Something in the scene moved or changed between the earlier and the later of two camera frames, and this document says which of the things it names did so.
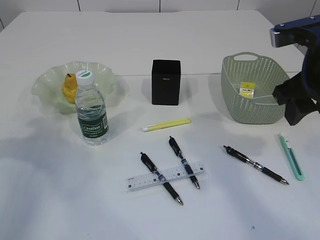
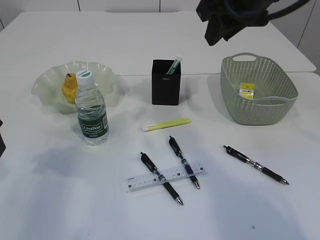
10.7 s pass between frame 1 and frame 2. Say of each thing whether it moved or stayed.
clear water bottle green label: stayed
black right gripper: moved
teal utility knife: moved
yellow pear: stayed
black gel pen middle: stayed
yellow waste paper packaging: stayed
